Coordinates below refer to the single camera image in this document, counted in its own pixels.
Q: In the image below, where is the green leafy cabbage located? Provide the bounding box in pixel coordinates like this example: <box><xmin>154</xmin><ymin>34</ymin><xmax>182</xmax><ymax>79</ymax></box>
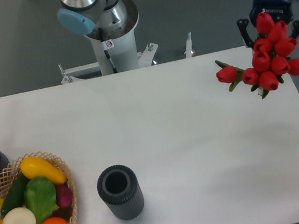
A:
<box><xmin>24</xmin><ymin>176</ymin><xmax>56</xmax><ymax>224</ymax></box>

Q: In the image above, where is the purple red onion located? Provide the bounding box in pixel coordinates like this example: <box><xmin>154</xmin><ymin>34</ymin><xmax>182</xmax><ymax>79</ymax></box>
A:
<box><xmin>56</xmin><ymin>185</ymin><xmax>73</xmax><ymax>208</ymax></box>

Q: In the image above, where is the white metal mounting frame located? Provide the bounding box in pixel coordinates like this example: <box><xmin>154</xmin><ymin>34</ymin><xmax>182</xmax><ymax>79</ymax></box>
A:
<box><xmin>58</xmin><ymin>32</ymin><xmax>195</xmax><ymax>84</ymax></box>

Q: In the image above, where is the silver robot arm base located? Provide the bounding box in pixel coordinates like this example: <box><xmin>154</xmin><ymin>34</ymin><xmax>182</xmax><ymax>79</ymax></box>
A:
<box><xmin>57</xmin><ymin>0</ymin><xmax>139</xmax><ymax>75</ymax></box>

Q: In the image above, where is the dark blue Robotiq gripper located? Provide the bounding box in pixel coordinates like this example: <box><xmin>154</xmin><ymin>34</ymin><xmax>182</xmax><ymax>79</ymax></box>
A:
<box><xmin>236</xmin><ymin>0</ymin><xmax>299</xmax><ymax>48</ymax></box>

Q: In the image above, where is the dark grey ribbed vase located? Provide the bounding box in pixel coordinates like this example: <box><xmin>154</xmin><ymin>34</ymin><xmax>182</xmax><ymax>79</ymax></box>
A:
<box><xmin>97</xmin><ymin>164</ymin><xmax>144</xmax><ymax>221</ymax></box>

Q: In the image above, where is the yellow squash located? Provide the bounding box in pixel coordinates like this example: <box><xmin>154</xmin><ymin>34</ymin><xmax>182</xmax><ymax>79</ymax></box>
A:
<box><xmin>20</xmin><ymin>157</ymin><xmax>67</xmax><ymax>185</ymax></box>

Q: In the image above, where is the red tulip bouquet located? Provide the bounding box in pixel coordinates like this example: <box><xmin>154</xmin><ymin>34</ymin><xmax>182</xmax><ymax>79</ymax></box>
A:
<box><xmin>215</xmin><ymin>12</ymin><xmax>299</xmax><ymax>99</ymax></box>

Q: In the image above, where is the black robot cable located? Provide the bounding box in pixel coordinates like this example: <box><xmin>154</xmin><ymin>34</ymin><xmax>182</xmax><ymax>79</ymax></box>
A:
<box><xmin>97</xmin><ymin>25</ymin><xmax>119</xmax><ymax>76</ymax></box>

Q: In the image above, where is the green cucumber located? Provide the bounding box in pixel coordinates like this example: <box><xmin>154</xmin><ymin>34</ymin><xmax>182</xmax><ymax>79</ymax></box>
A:
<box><xmin>1</xmin><ymin>172</ymin><xmax>29</xmax><ymax>217</ymax></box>

